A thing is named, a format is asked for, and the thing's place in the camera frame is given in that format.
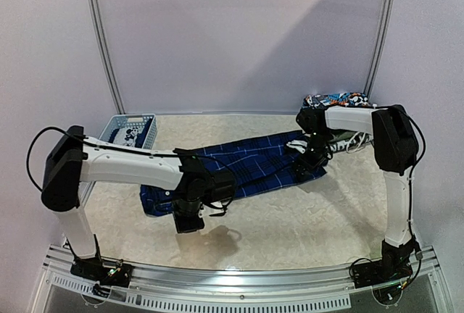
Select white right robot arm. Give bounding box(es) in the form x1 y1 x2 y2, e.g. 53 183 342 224
294 104 419 281

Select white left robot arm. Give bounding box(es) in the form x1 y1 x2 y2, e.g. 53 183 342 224
41 125 217 280

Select black white printed folded garment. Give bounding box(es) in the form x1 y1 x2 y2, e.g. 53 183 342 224
328 130 373 153

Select colourful patterned folded shorts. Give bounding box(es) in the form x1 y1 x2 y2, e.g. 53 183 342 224
302 92 370 109

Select navy cartoon print t-shirt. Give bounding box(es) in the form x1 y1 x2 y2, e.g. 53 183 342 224
108 125 148 148

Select light blue perforated plastic basket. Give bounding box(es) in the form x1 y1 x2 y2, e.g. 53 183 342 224
99 114 157 149

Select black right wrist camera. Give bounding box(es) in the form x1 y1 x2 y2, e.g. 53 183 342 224
296 108 327 134

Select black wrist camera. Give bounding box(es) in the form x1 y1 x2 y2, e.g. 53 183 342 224
210 170 236 202
296 108 327 134

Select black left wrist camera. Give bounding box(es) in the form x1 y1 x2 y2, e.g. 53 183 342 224
210 170 236 202

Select aluminium front frame rail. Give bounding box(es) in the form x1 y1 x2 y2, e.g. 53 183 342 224
31 246 454 312

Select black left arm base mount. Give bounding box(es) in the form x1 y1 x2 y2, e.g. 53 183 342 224
67 235 135 288

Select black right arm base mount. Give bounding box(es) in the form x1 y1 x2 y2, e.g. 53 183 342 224
348 237 423 290

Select right aluminium corner post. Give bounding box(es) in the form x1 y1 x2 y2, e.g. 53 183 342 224
364 0 394 96

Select aluminium corner post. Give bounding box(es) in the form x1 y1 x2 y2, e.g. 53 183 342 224
364 0 394 96
88 0 125 114

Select left aluminium corner post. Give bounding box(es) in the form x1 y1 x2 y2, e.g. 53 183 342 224
88 0 125 114

